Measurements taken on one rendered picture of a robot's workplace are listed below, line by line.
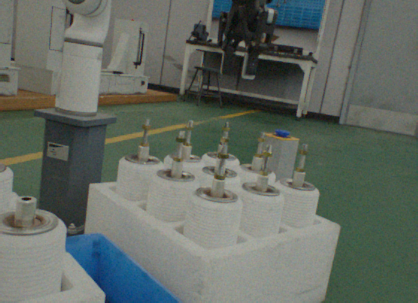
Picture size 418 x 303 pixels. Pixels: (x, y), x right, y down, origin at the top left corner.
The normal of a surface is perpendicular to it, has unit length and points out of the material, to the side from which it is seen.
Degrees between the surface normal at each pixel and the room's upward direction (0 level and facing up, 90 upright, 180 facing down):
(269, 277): 90
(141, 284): 88
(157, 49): 90
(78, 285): 0
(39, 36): 90
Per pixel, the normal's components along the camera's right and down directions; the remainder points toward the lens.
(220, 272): 0.66, 0.25
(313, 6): -0.32, 0.14
